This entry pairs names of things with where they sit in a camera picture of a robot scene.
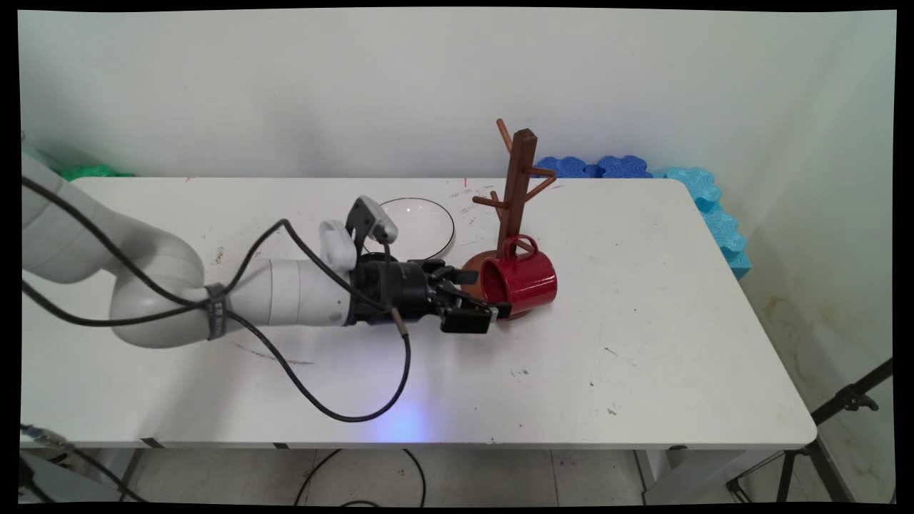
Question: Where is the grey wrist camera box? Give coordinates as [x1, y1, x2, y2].
[346, 196, 399, 252]

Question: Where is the black floor cable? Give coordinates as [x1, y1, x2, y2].
[293, 448, 427, 508]

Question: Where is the light blue foam mat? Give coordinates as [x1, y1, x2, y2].
[651, 166, 752, 280]

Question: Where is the green foam mat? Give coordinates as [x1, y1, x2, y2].
[60, 163, 136, 181]

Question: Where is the white ribbed camera bracket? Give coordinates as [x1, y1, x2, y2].
[318, 220, 358, 272]

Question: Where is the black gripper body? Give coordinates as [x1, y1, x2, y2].
[350, 257, 438, 326]

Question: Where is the black cable with grey connector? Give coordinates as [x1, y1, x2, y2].
[20, 423, 147, 503]

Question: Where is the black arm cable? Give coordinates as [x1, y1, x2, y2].
[20, 175, 413, 423]

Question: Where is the white table leg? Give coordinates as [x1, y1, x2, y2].
[634, 448, 716, 505]
[100, 448, 144, 500]

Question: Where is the dark blue foam mat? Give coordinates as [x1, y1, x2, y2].
[534, 155, 655, 179]

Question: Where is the white plate with black rim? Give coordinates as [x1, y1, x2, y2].
[361, 198, 456, 261]

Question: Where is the red ceramic mug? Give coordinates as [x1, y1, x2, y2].
[480, 234, 558, 321]

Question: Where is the brown wooden mug tree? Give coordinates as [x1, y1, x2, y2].
[459, 118, 558, 321]

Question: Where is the black tripod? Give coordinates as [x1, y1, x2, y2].
[727, 357, 895, 504]

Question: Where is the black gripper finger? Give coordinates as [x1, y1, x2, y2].
[424, 258, 479, 287]
[436, 285, 512, 335]

